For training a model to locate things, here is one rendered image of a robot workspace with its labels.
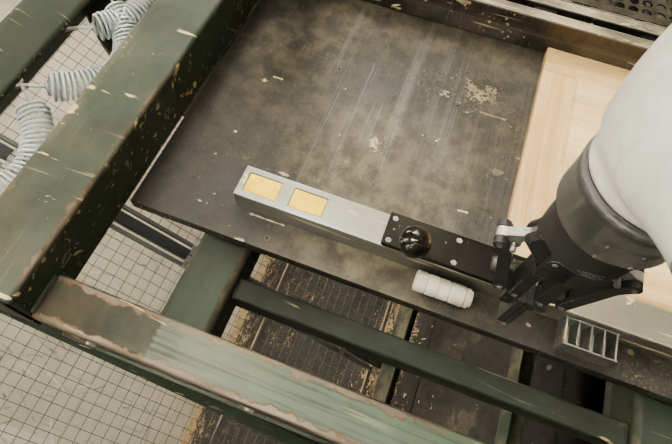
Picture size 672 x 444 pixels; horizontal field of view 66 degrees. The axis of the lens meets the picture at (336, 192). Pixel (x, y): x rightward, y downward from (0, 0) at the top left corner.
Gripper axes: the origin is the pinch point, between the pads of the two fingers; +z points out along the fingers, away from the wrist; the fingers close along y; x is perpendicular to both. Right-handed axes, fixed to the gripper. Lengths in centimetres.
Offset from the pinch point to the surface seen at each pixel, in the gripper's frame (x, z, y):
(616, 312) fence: 8.2, 11.6, 15.8
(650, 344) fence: 6.0, 12.7, 20.9
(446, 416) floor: 23, 212, 36
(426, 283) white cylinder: 3.5, 12.8, -8.4
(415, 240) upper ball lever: 2.7, -0.2, -12.1
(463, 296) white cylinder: 3.5, 12.7, -3.3
